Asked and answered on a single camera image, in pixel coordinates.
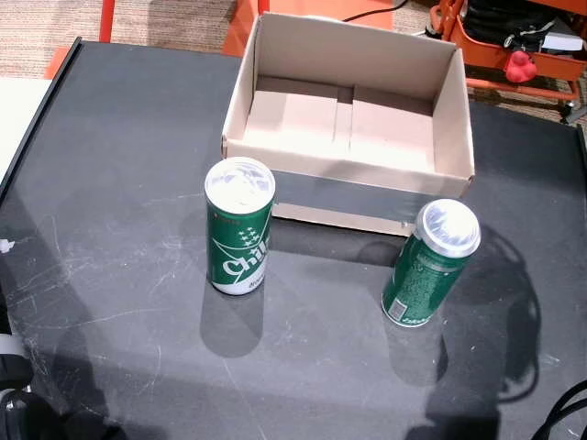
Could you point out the green Chilsung cider can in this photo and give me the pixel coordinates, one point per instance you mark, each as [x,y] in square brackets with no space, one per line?
[422,279]
[234,243]

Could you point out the cardboard box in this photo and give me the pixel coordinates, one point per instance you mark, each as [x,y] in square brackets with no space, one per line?
[348,174]

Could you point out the white box in cart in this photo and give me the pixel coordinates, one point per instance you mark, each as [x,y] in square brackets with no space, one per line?
[561,42]

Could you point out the orange floor plate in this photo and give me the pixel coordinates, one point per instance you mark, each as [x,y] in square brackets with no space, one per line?
[321,7]

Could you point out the orange metal cart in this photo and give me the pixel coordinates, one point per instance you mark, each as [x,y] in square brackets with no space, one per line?
[486,52]

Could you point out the red rubber toy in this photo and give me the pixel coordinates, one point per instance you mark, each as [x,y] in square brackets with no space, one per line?
[519,69]

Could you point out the orange corner plate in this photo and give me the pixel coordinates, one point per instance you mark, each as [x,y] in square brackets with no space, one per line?
[58,64]

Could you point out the black bag in cart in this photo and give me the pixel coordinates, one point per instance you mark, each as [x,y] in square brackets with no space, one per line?
[504,18]

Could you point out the white side table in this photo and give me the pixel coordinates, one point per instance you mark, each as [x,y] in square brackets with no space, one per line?
[18,114]

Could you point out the orange metal post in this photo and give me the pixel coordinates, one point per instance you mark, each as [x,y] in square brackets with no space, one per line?
[107,18]

